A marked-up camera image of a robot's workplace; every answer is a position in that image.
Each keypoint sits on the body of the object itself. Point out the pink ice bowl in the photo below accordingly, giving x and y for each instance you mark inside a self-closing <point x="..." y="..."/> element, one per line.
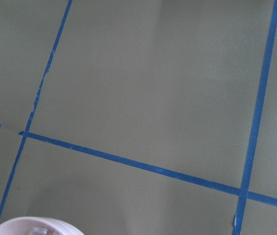
<point x="22" y="225"/>

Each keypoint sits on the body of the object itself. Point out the clear ice cubes pile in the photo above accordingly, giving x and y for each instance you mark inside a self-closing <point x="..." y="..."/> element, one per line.
<point x="38" y="231"/>

